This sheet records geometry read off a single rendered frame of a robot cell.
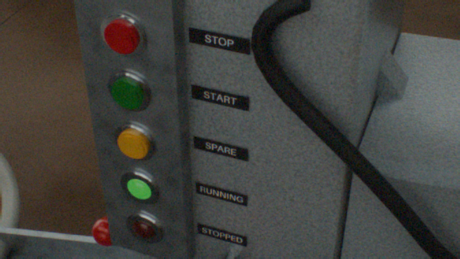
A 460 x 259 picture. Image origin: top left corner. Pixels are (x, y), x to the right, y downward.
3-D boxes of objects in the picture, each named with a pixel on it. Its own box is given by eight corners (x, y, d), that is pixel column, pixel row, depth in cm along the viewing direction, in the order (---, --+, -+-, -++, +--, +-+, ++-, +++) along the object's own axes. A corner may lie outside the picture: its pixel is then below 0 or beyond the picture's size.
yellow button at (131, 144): (152, 155, 61) (150, 131, 60) (146, 163, 61) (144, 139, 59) (124, 147, 62) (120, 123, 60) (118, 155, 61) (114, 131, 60)
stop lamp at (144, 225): (161, 235, 68) (159, 216, 67) (155, 246, 67) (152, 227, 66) (137, 227, 69) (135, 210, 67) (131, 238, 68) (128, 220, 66)
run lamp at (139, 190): (157, 195, 65) (155, 175, 63) (150, 206, 64) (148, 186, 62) (132, 188, 66) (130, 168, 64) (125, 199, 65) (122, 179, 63)
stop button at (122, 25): (143, 51, 55) (140, 20, 53) (136, 59, 54) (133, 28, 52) (111, 44, 56) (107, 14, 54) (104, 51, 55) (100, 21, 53)
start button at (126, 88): (148, 106, 58) (145, 79, 56) (142, 114, 57) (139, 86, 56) (118, 99, 59) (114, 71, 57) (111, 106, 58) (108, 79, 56)
